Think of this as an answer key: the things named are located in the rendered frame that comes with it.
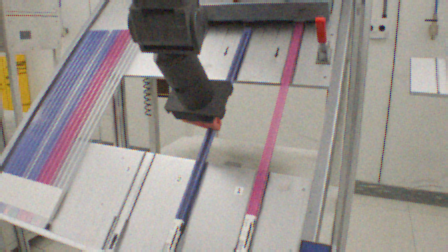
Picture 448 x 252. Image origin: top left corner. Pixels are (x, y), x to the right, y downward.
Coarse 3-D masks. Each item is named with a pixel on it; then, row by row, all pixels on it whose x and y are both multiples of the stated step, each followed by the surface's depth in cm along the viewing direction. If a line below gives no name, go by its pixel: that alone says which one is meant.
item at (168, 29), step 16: (144, 0) 37; (160, 0) 37; (176, 0) 37; (192, 0) 40; (144, 16) 39; (160, 16) 39; (176, 16) 38; (144, 32) 40; (160, 32) 40; (176, 32) 40
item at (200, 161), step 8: (248, 32) 72; (240, 40) 71; (248, 40) 72; (240, 48) 70; (240, 56) 69; (232, 64) 68; (232, 72) 67; (232, 80) 66; (208, 128) 61; (208, 136) 60; (208, 144) 59; (200, 152) 59; (208, 152) 60; (200, 160) 58; (200, 168) 57; (192, 176) 57; (192, 184) 56; (184, 192) 56; (192, 192) 56; (184, 200) 55; (184, 208) 54; (176, 216) 54; (184, 216) 54
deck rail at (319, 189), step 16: (352, 0) 69; (352, 16) 73; (336, 48) 63; (336, 64) 61; (336, 80) 59; (336, 96) 58; (336, 112) 56; (336, 128) 58; (320, 144) 54; (320, 160) 52; (320, 176) 51; (320, 192) 50; (320, 208) 48; (304, 224) 48; (320, 224) 51
